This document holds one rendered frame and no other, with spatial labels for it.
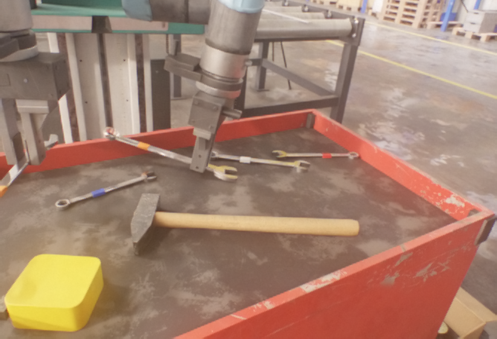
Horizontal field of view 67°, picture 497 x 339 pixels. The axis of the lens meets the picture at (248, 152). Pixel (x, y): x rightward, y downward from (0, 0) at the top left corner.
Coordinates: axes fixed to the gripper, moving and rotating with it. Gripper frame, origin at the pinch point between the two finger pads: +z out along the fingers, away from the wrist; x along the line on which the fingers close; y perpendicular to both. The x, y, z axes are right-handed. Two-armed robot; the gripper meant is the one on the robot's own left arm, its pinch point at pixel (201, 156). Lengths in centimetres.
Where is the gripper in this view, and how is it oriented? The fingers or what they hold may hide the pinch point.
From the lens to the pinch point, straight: 69.3
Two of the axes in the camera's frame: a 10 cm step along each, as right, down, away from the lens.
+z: -2.6, 8.6, 4.4
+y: 9.5, 3.0, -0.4
